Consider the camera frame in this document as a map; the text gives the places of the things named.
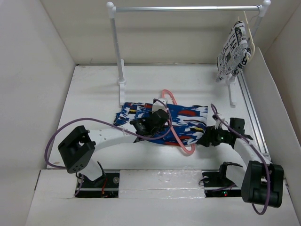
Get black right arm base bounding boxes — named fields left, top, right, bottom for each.
left=198, top=162, right=242, bottom=198

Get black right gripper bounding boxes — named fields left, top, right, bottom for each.
left=196, top=123, right=231, bottom=146

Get white foam front board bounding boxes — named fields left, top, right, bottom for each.
left=119, top=169, right=205, bottom=199

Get cream plastic hanger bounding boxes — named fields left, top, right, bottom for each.
left=243, top=11, right=255, bottom=63

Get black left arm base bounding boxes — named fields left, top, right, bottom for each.
left=75, top=170, right=120, bottom=198

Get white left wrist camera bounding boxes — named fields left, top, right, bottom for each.
left=152, top=98, right=167, bottom=113

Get pink plastic hanger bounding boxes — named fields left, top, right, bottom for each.
left=161, top=89, right=196, bottom=156

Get blue white red patterned trousers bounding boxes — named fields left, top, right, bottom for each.
left=113, top=102, right=208, bottom=146

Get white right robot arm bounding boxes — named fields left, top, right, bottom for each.
left=197, top=118, right=284, bottom=208

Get white metal clothes rack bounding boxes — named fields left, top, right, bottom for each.
left=106, top=0, right=271, bottom=105

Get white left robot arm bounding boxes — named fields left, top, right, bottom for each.
left=58, top=109, right=171, bottom=187

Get black white printed garment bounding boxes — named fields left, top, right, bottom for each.
left=215, top=21, right=252, bottom=82

